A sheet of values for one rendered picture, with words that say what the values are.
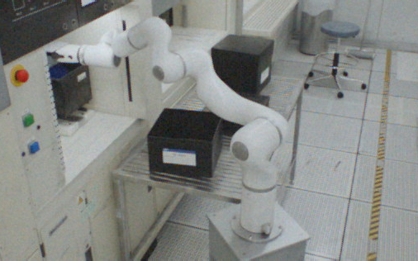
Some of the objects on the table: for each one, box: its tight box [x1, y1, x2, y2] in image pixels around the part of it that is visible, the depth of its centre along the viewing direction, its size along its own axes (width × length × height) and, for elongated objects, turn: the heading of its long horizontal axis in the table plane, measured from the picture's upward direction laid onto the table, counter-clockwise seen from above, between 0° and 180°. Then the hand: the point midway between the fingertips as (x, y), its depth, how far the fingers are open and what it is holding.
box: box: [211, 34, 274, 94], centre depth 284 cm, size 29×29×25 cm
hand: (51, 50), depth 207 cm, fingers open, 4 cm apart
